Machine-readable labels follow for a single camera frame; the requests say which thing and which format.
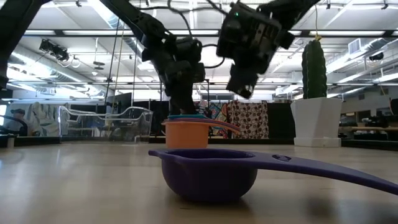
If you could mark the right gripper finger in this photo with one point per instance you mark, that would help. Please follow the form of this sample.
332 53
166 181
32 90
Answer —
244 81

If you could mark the white air vent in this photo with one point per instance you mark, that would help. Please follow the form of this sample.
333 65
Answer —
354 46

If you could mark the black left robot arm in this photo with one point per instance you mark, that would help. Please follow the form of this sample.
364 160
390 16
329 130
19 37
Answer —
133 18

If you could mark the teal measuring cup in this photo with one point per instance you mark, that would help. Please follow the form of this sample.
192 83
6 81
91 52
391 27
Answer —
186 116

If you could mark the grey leaf-pattern cloth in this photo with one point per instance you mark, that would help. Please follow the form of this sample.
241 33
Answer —
46 119

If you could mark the black partition panel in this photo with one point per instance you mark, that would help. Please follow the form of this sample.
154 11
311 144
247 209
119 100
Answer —
280 121

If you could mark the orange measuring cup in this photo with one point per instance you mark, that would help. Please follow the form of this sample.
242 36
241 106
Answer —
186 135

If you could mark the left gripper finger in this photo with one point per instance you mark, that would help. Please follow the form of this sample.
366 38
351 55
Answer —
183 104

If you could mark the white planter pot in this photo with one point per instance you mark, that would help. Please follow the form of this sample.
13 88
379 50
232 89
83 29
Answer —
315 121

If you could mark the brown circle-pattern cloth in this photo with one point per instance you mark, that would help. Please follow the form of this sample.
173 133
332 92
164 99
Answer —
252 115

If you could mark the black monitor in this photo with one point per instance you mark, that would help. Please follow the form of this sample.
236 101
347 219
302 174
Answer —
122 101

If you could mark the clear plastic basket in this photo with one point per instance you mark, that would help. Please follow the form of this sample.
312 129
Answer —
143 124

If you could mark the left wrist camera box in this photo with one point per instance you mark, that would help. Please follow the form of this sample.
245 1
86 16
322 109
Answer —
189 49

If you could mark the small black camera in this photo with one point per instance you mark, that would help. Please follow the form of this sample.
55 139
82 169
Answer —
376 56

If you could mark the green cactus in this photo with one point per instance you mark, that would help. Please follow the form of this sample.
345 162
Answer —
314 68

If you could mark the colourful diamond-pattern cloth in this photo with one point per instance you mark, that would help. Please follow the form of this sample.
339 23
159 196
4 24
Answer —
217 112

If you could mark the blue measuring cup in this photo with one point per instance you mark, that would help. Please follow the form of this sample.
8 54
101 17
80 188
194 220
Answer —
174 121

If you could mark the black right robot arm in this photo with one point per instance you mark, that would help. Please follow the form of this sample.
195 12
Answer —
289 9

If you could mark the small grey post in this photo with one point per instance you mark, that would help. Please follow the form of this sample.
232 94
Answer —
11 143

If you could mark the purple measuring cup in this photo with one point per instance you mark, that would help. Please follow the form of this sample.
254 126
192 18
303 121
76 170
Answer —
208 180

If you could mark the black double camera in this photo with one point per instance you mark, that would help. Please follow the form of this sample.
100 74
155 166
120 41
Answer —
54 49

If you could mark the black table frame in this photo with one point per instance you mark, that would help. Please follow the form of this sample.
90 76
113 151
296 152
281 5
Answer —
280 141

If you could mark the wooden bench top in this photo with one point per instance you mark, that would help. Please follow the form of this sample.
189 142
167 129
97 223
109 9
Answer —
367 128

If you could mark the person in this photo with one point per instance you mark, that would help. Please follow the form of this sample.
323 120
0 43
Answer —
17 123

